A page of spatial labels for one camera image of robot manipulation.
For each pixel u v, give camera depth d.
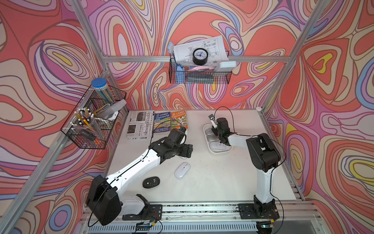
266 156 0.55
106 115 0.75
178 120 1.11
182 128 0.72
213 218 0.73
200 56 0.78
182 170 0.86
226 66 0.71
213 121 0.89
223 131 0.82
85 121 0.57
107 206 0.38
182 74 0.80
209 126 1.01
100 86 0.70
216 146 0.96
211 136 1.01
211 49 0.83
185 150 0.71
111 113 0.72
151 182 0.81
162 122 1.10
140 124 1.07
